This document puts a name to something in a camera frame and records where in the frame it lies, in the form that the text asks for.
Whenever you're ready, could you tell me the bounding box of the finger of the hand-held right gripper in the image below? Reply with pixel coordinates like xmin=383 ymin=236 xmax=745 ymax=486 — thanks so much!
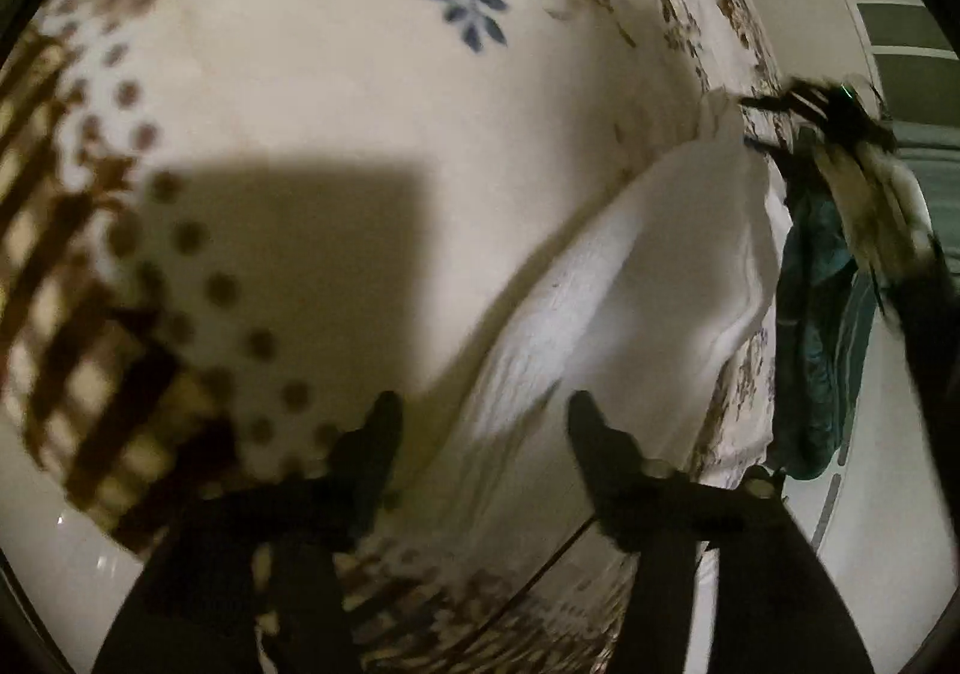
xmin=742 ymin=133 xmax=807 ymax=176
xmin=738 ymin=77 xmax=833 ymax=121

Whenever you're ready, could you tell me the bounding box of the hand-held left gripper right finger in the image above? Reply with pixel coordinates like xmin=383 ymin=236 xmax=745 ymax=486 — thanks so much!
xmin=566 ymin=390 xmax=877 ymax=674

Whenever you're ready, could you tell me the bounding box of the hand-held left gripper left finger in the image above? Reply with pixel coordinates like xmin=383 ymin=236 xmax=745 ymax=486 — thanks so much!
xmin=91 ymin=390 xmax=406 ymax=674

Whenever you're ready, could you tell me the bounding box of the white small garment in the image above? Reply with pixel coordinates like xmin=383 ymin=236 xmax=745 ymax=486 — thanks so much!
xmin=360 ymin=88 xmax=788 ymax=615

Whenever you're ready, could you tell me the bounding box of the grey-green cabinet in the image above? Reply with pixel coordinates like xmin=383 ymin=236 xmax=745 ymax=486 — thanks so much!
xmin=844 ymin=0 xmax=960 ymax=195

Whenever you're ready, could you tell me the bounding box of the teal garment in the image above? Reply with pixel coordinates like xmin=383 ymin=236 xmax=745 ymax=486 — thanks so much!
xmin=771 ymin=127 xmax=878 ymax=482

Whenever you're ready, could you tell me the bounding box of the floral printed bed sheet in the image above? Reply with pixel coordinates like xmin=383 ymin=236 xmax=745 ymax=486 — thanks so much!
xmin=0 ymin=0 xmax=796 ymax=674

